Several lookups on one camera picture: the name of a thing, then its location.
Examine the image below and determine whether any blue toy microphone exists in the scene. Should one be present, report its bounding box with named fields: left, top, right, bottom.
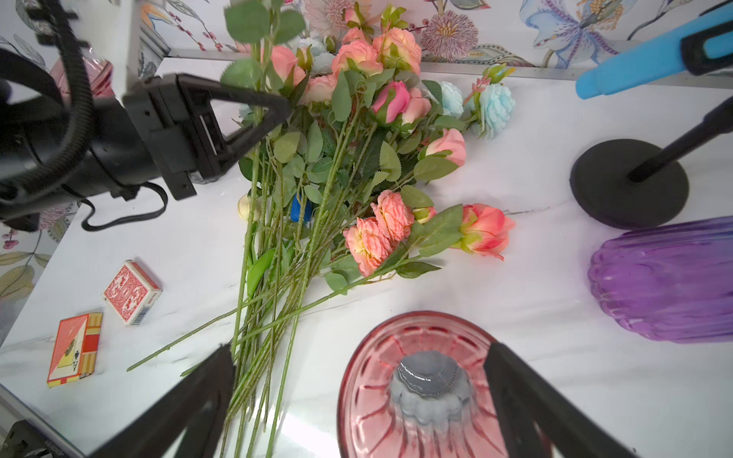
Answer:
left=576, top=1, right=732, bottom=99

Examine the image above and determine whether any black microphone stand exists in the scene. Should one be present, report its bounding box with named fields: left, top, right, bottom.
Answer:
left=569, top=98, right=732, bottom=230

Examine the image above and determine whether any pink glass vase back left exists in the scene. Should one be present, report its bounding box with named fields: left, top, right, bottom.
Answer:
left=50, top=58, right=115, bottom=100

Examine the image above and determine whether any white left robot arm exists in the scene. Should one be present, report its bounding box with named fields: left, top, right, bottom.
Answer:
left=1, top=1, right=291, bottom=232

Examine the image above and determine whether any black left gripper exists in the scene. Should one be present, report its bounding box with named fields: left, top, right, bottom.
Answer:
left=123, top=74, right=291, bottom=200

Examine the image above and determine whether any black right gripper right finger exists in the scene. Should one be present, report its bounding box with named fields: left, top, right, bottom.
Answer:
left=483, top=343, right=635, bottom=457

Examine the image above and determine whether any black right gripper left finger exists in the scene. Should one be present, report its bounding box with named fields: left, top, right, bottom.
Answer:
left=92, top=345, right=235, bottom=457

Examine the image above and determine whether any red playing card box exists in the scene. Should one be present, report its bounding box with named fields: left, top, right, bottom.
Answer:
left=102, top=260, right=162, bottom=326

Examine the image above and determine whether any artificial flower bunch on table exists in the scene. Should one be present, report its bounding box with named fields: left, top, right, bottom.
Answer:
left=125, top=0, right=517, bottom=458

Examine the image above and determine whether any orange yellow card box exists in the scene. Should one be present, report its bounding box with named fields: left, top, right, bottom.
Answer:
left=47, top=312, right=103, bottom=387

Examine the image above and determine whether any purple glass vase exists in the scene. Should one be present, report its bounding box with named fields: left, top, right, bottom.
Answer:
left=588, top=217, right=732, bottom=344

